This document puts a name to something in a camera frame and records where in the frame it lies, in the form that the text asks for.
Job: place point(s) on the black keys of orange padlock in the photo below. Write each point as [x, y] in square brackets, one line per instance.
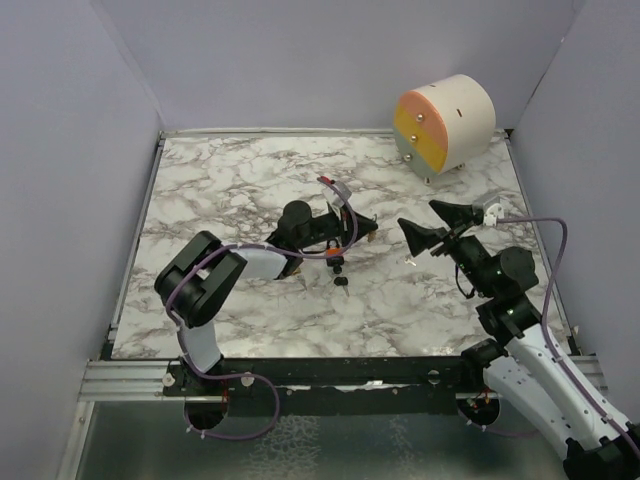
[342, 283]

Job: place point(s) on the orange black padlock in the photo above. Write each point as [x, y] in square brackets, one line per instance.
[335, 260]

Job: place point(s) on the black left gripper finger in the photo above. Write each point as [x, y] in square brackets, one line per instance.
[356, 231]
[352, 218]

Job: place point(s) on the brass long-shackle padlock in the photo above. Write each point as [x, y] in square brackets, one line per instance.
[371, 235]

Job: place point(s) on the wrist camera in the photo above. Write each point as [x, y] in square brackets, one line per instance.
[488, 210]
[336, 193]

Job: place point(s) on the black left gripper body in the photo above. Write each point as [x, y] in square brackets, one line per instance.
[326, 227]

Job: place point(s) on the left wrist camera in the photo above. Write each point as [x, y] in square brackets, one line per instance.
[336, 193]

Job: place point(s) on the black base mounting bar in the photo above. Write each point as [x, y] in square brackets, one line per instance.
[336, 386]

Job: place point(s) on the aluminium frame rail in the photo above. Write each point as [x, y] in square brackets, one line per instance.
[124, 381]

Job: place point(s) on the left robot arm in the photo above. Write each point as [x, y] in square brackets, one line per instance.
[194, 286]

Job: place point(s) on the round pastel drawer cabinet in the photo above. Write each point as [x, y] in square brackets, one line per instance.
[440, 126]

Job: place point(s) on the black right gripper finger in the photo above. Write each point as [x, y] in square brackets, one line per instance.
[453, 214]
[419, 238]

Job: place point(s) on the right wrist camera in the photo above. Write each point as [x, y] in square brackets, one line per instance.
[488, 210]

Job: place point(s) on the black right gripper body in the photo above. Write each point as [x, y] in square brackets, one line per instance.
[455, 242]

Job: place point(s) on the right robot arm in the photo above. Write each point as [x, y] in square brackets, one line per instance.
[521, 361]

